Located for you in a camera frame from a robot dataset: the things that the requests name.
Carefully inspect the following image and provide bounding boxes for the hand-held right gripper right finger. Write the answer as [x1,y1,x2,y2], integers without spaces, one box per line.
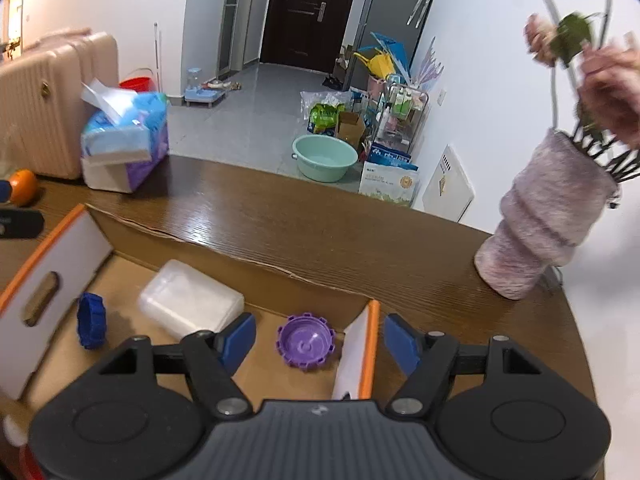
[384,313,551,420]

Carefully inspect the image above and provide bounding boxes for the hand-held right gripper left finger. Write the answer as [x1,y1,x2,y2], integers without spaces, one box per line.
[90,312,257,421]

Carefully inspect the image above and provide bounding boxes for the translucent plastic storage box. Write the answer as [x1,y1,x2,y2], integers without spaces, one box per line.
[137,259,246,339]

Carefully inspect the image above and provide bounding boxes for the purple toothed bottle cap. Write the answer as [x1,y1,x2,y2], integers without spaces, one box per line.
[276,313,335,372]

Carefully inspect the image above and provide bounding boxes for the cardboard box with orange-white flaps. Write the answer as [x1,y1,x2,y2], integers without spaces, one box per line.
[0,203,382,411]

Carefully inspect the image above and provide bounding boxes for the blue toothed bottle cap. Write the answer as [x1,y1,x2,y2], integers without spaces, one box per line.
[76,292,108,351]

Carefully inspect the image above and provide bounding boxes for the orange fruit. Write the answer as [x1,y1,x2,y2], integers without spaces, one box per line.
[8,169,39,207]

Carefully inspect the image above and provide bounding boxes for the pink ribbed suitcase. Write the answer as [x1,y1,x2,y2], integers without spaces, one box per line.
[0,31,120,181]

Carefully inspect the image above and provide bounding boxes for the white and purple tissue pack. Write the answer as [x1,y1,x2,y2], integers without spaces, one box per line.
[81,147,169,193]

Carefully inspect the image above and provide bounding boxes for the blue tissue pack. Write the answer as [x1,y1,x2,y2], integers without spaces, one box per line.
[80,79,171,161]

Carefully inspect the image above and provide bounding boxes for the white flat panel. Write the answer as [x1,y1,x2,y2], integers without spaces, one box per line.
[422,144,476,223]

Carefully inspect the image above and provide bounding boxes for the red bucket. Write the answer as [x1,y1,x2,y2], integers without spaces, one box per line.
[118,66,154,94]

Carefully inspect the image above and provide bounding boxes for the white and blue printed carton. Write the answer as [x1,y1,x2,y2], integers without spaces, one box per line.
[358,142,421,207]

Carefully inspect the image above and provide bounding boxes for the pink fuzzy vase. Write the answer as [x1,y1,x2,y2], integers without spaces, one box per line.
[474,128,618,301]

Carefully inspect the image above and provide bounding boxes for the green plastic basin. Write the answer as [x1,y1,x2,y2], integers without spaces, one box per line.
[292,134,359,183]

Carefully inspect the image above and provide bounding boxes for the blue pet water feeder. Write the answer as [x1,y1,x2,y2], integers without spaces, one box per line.
[183,67,226,107]

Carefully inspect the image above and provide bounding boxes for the small open cardboard box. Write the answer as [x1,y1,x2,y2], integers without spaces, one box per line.
[336,111,368,148]

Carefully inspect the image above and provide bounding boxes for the metal rolling cart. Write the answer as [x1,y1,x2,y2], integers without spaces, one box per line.
[372,82,431,156]

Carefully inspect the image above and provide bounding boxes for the green snack bag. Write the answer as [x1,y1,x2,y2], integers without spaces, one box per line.
[307,102,346,136]

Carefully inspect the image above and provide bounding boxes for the clear plastic bag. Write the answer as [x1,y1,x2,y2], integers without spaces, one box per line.
[300,90,353,121]

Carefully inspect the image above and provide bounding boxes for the yellow bag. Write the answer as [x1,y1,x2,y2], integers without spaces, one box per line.
[354,49,396,81]

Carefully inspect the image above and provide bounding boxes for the blue kite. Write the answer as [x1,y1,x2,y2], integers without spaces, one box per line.
[370,31,418,81]

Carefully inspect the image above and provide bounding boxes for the grey tall cabinet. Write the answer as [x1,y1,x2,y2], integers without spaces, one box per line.
[345,0,441,92]

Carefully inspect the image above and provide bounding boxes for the artificial pink flowers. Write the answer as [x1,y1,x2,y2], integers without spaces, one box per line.
[520,0,640,211]

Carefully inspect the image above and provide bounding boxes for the dark brown entrance door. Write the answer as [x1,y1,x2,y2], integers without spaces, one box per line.
[260,0,357,66]

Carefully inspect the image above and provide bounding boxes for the white mop handle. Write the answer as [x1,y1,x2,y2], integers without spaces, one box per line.
[153,22,164,93]

